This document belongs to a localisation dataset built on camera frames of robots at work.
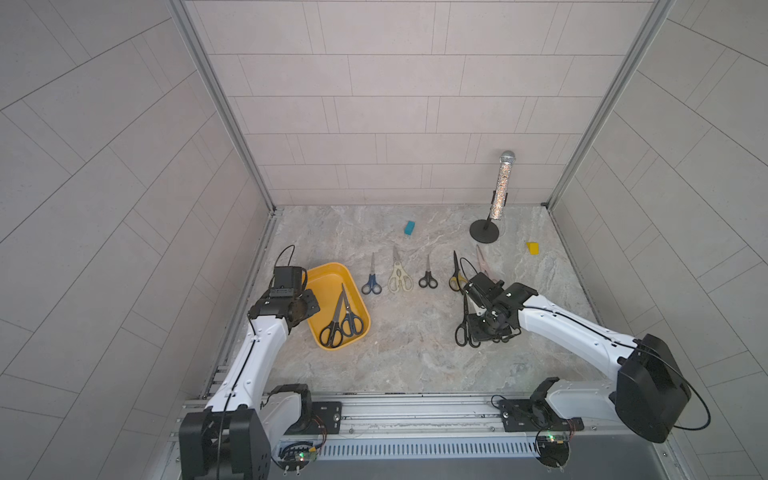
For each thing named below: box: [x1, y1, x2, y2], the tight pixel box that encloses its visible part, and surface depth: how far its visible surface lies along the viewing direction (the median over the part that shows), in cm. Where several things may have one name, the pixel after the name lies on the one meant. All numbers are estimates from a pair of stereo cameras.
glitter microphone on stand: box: [469, 150, 516, 244], surface depth 96 cm
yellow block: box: [526, 242, 541, 255], surface depth 107 cm
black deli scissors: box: [455, 291, 481, 348], surface depth 80 cm
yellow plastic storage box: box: [305, 262, 371, 350], surface depth 89 cm
